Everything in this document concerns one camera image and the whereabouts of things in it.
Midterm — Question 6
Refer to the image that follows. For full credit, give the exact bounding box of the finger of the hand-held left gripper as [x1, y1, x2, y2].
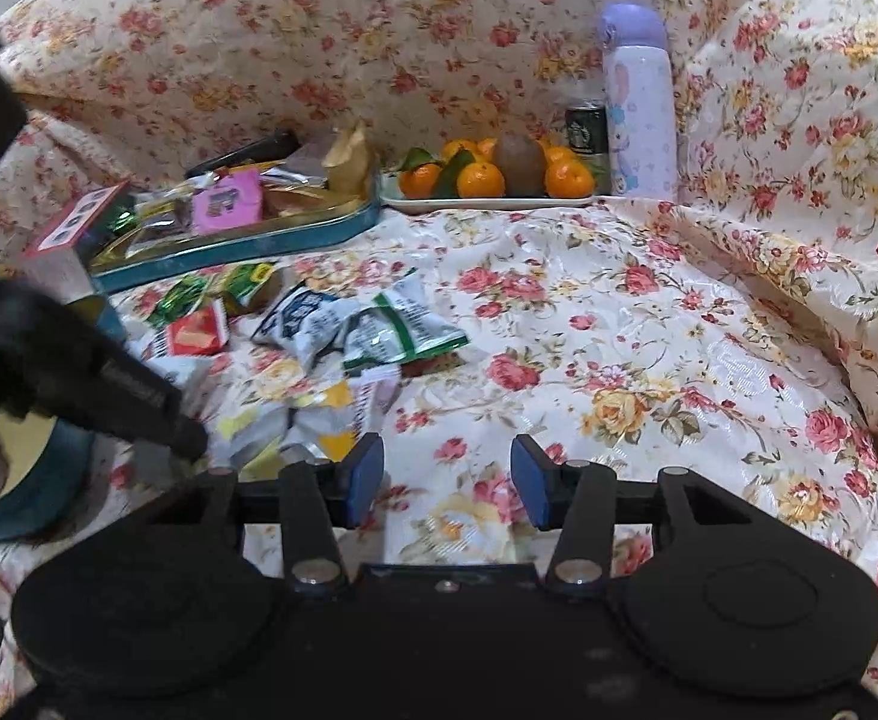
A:
[149, 384, 212, 463]

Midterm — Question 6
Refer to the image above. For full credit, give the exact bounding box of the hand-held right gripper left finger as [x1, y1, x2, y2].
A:
[137, 433, 386, 590]

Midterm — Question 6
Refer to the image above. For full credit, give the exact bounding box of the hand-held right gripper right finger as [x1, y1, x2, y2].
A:
[511, 433, 767, 590]

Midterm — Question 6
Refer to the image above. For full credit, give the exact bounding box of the yellow white snack packet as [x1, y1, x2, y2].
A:
[214, 405, 291, 475]
[284, 381, 359, 466]

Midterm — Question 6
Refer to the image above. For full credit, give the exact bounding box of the white pink-print snack packet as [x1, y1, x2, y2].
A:
[344, 367, 402, 422]

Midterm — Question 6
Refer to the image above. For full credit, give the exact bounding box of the red snack packet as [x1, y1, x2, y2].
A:
[164, 304, 230, 357]

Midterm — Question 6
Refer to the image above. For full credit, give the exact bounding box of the small green candy packet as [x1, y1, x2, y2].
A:
[146, 275, 211, 329]

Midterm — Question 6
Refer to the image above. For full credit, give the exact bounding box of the teal tin box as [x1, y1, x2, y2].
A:
[0, 292, 128, 541]

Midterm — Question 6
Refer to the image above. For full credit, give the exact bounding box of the green white snack packet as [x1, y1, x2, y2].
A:
[341, 268, 470, 377]

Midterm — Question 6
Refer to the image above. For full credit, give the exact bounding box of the pile of assorted wrapped snacks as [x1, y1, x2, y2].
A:
[94, 146, 372, 271]

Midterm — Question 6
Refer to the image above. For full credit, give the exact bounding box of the teal tin tray of snacks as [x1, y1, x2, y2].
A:
[89, 165, 381, 295]

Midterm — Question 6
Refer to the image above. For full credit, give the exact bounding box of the pink cardboard box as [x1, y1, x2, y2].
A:
[22, 181, 132, 301]

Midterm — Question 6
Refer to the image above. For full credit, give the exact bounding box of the green yellow snack packet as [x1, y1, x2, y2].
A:
[221, 262, 286, 316]

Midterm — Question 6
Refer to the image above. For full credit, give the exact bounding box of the dark blue white snack packet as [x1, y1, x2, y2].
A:
[251, 281, 350, 372]

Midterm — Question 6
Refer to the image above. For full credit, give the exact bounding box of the pink snack packet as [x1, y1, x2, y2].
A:
[191, 169, 263, 235]

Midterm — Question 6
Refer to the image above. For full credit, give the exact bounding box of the white fruit tray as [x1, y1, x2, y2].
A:
[379, 169, 612, 212]

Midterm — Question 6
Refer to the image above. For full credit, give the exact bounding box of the long black snack packet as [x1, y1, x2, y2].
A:
[184, 129, 301, 177]

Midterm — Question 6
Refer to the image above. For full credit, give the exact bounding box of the pile of mandarin oranges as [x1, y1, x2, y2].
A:
[397, 136, 597, 200]

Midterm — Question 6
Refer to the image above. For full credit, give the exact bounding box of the tan paper-wrapped pastry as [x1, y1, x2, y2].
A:
[322, 120, 376, 196]

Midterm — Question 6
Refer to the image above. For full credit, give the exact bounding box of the brown kiwi fruit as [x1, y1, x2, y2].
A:
[493, 131, 549, 196]

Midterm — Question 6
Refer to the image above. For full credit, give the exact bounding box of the dark green coffee can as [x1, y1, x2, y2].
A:
[565, 100, 611, 175]

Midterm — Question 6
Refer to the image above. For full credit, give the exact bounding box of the purple cartoon thermos bottle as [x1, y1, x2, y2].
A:
[598, 4, 680, 197]

